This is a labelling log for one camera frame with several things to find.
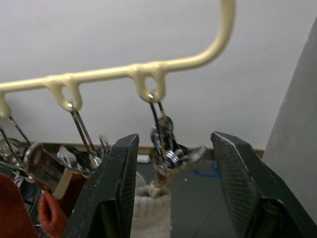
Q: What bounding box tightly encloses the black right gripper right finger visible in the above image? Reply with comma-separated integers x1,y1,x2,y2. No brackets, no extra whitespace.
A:
210,131,317,238

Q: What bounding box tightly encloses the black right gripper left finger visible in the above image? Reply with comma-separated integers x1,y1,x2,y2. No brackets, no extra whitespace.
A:
62,133,140,238

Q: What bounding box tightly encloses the metal clip with cream tips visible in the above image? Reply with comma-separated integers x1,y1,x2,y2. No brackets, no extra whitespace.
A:
147,89,208,199
53,100,112,200
0,114,65,192

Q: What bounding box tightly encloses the blue tape mark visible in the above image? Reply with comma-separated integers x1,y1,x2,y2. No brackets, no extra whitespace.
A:
193,162,220,178

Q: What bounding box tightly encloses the white knit sock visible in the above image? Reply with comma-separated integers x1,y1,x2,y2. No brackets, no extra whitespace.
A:
129,171,172,238

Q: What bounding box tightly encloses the rust orange sock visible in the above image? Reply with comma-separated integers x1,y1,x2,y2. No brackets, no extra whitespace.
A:
38,173,87,238
0,173,40,238

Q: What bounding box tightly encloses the grey panel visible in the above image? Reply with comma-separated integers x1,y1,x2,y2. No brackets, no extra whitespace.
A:
263,15,317,211

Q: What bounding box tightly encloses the cream clip hanger frame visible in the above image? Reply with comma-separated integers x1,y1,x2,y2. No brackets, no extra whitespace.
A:
0,0,237,119

